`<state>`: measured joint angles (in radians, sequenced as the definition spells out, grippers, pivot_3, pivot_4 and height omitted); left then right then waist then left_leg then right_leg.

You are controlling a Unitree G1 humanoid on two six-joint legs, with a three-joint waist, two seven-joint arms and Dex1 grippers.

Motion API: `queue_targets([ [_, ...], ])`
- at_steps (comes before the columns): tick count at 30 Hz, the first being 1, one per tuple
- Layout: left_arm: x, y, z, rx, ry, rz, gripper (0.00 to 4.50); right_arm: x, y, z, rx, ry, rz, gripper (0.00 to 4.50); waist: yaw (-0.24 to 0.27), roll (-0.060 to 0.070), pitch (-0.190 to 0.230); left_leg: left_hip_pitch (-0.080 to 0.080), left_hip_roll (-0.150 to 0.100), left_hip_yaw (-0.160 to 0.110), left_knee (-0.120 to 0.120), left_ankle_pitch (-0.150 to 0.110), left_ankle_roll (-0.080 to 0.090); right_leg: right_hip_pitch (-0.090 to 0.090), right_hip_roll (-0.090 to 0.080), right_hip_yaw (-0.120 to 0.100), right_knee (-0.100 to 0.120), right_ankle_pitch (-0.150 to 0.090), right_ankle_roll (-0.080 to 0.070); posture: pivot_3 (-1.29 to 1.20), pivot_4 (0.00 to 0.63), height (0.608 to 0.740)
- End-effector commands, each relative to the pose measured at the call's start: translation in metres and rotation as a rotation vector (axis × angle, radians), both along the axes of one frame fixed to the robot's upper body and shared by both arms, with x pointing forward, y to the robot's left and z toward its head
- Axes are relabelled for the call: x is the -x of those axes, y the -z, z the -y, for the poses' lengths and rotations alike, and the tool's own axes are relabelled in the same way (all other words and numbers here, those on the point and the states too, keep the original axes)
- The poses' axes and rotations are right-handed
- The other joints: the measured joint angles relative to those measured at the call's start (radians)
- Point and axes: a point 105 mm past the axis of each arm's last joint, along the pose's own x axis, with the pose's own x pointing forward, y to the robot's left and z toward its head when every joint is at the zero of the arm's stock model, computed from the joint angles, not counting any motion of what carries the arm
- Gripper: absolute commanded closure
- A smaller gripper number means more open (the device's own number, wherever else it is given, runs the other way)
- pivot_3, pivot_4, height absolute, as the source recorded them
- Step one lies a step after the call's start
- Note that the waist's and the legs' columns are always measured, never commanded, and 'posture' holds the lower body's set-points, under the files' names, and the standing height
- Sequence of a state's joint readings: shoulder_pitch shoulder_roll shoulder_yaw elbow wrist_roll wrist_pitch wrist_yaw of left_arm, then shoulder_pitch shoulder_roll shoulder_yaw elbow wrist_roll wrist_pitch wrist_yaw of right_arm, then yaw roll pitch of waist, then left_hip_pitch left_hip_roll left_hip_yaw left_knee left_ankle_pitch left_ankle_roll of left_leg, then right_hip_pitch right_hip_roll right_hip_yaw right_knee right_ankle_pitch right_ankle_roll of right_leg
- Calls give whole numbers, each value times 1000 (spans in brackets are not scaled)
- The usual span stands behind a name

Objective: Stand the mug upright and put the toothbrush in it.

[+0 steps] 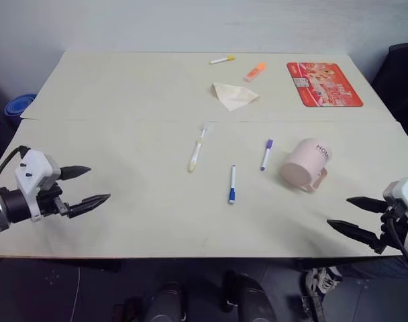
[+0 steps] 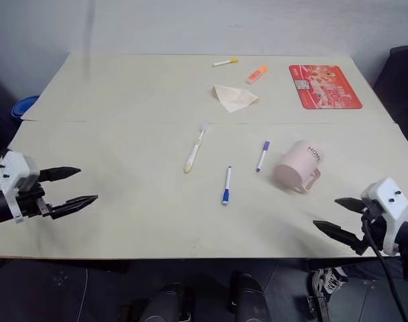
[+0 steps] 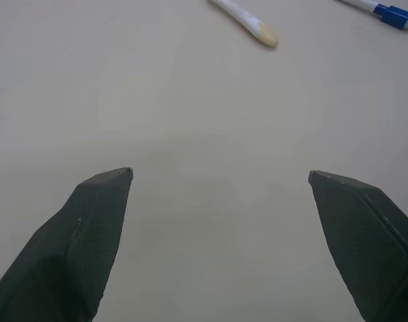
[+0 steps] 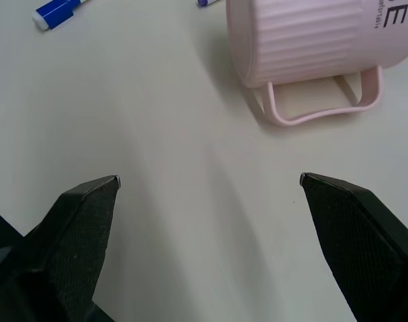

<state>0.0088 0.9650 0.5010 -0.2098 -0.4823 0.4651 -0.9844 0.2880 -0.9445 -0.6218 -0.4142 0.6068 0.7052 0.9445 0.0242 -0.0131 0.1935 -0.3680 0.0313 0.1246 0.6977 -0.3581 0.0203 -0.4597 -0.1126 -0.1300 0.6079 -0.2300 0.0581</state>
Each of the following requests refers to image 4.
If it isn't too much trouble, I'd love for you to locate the blue white marker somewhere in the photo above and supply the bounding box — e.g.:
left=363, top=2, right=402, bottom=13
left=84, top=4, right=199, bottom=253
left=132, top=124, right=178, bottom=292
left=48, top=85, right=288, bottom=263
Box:
left=32, top=0, right=91, bottom=33

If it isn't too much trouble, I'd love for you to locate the pink ribbed plastic mug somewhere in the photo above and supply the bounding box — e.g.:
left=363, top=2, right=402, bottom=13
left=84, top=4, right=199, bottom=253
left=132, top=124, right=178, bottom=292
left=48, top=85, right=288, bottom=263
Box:
left=225, top=0, right=408, bottom=127

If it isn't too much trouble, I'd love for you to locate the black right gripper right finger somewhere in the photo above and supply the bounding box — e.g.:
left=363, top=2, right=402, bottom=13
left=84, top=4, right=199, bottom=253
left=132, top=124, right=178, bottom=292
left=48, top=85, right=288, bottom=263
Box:
left=299, top=172, right=408, bottom=322

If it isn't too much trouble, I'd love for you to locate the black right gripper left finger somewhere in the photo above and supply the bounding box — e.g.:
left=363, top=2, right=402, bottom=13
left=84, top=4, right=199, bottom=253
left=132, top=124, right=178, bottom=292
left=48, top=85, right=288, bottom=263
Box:
left=0, top=174, right=121, bottom=322

